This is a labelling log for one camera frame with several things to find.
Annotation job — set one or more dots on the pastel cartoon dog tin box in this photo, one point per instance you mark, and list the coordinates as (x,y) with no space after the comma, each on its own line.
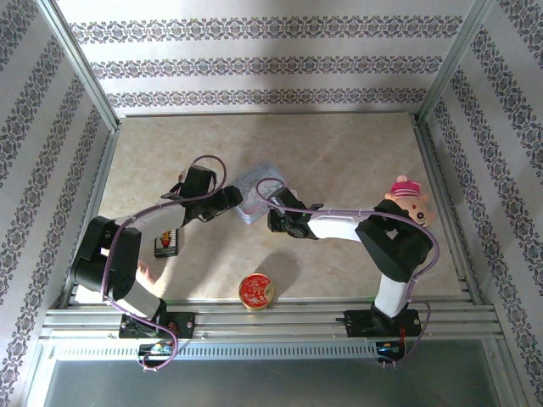
(259,186)

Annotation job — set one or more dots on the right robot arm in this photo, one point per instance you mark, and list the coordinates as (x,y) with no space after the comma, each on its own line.
(390,246)

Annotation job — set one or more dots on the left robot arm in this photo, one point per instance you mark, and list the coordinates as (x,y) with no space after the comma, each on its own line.
(106,258)

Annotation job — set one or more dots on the round red gold tin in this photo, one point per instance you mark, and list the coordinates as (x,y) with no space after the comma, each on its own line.
(256,291)

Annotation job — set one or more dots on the plush doll with pink hat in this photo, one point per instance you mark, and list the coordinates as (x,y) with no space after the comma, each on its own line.
(413,203)

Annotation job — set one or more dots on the grey metal sheet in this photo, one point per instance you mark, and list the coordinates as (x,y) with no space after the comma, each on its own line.
(271,383)

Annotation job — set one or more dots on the aluminium front frame rails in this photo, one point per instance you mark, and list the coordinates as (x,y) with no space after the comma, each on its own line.
(271,322)

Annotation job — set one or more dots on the aluminium side rail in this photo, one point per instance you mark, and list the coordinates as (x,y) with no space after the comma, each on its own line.
(104,178)
(441,169)

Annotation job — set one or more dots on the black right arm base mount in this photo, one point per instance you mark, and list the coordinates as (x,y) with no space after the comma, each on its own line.
(360,324)

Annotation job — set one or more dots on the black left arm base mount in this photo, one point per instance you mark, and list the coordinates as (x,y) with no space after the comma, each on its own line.
(182,324)

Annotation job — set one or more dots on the aluminium frame post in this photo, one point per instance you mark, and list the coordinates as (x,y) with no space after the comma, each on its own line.
(454,59)
(80,68)

